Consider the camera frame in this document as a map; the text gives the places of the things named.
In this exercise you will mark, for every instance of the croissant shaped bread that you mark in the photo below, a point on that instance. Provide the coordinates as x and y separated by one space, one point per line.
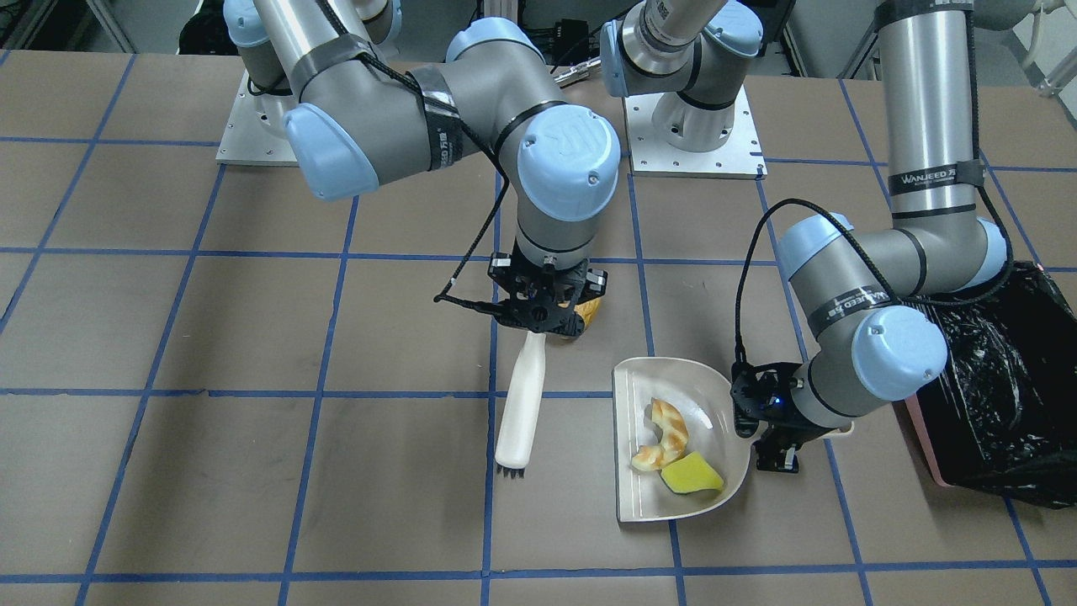
672 444

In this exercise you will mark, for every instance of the yellow sponge piece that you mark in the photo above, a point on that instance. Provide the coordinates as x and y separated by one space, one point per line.
691 473

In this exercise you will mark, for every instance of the white hand brush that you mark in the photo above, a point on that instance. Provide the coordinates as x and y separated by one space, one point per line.
514 442

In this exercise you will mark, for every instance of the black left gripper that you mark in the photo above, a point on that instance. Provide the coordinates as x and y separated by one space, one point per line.
788 427

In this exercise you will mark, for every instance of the silver cable connector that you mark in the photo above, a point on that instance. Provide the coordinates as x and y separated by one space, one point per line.
579 72

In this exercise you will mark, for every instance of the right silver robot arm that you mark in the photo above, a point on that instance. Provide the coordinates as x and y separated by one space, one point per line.
355 124

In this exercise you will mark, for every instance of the beige plastic dustpan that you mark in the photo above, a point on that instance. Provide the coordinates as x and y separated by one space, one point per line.
702 395

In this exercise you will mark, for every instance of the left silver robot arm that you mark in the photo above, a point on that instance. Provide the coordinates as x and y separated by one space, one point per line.
861 291

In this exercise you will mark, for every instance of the bin with black bag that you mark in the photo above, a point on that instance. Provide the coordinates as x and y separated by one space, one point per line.
1001 418

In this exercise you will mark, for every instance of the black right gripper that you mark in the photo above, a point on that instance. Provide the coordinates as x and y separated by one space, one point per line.
595 279

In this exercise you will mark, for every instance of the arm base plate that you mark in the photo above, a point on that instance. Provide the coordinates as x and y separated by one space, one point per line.
667 140
254 132

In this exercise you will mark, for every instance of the round orange bread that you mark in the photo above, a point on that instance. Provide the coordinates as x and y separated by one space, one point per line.
589 316

